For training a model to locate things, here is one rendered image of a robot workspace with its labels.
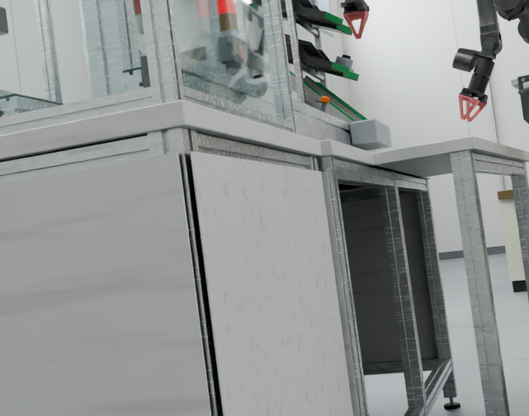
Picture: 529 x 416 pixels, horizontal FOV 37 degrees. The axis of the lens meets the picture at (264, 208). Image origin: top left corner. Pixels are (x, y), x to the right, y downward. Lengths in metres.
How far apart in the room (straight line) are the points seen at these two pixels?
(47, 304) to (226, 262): 0.23
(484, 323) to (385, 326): 1.17
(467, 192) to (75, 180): 1.10
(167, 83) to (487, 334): 1.14
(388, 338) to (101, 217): 2.18
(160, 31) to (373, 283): 2.15
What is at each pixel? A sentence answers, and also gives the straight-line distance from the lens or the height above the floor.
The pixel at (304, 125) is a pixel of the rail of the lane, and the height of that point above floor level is 0.91.
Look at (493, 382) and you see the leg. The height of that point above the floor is 0.30.
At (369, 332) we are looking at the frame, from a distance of 3.07.
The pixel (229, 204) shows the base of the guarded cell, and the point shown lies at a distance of 1.04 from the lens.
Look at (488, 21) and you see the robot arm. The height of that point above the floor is 1.29.
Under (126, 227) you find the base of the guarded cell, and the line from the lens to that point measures 0.97.
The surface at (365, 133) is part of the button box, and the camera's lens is 2.09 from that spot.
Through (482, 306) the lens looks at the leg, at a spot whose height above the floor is 0.47.
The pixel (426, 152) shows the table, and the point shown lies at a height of 0.84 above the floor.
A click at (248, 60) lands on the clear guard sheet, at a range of 1.32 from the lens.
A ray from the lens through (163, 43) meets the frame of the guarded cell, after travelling 1.00.
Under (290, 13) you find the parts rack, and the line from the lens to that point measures 2.60.
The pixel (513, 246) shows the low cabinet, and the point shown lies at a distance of 6.83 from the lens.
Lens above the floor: 0.68
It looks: 2 degrees up
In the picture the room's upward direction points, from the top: 7 degrees counter-clockwise
